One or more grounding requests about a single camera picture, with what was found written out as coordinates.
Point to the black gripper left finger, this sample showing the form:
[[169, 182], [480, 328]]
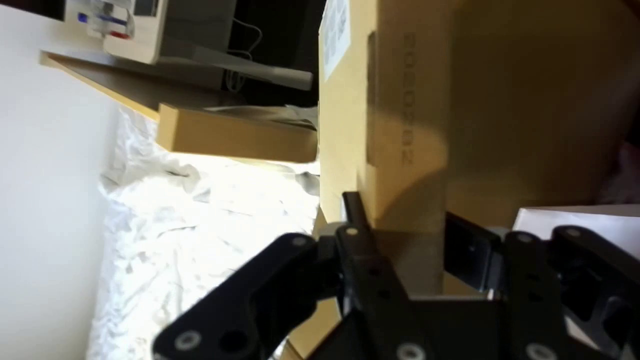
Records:
[[266, 300]]

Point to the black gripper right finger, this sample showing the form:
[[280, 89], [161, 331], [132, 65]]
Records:
[[541, 292]]

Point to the tan cardboard box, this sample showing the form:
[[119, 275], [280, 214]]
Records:
[[533, 101]]

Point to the white crumpled bedding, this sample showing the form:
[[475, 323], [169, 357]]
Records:
[[167, 253]]

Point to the wooden bed footboard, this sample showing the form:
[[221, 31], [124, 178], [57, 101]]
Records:
[[233, 136]]

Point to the white boxy appliance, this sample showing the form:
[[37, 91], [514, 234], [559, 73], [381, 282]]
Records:
[[132, 32]]

